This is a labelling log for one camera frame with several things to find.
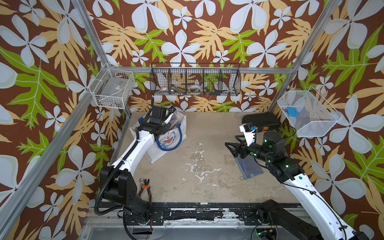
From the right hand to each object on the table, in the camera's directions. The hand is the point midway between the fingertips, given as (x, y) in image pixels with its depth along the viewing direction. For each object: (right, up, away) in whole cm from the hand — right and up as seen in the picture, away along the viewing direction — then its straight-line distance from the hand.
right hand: (230, 139), depth 69 cm
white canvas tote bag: (-35, -4, +22) cm, 42 cm away
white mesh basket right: (+47, +12, +8) cm, 49 cm away
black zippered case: (+37, +10, +43) cm, 58 cm away
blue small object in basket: (+40, +15, +17) cm, 46 cm away
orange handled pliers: (-44, -27, +15) cm, 54 cm away
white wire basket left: (-65, +30, +17) cm, 74 cm away
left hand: (-36, +11, +16) cm, 41 cm away
